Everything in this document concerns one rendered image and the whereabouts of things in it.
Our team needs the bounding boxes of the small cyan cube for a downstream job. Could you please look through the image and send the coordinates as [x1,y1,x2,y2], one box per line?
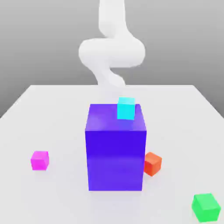
[116,97,136,121]

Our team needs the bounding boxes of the small orange cube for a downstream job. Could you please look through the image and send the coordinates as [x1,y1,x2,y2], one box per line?
[143,151,163,177]

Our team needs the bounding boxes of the small magenta cube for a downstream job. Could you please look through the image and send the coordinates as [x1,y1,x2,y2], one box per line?
[30,150,50,171]

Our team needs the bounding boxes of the small green cube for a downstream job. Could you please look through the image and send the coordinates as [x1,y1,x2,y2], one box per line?
[191,192,221,223]

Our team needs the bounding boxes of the large purple box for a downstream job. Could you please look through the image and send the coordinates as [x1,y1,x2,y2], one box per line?
[84,103,147,192]

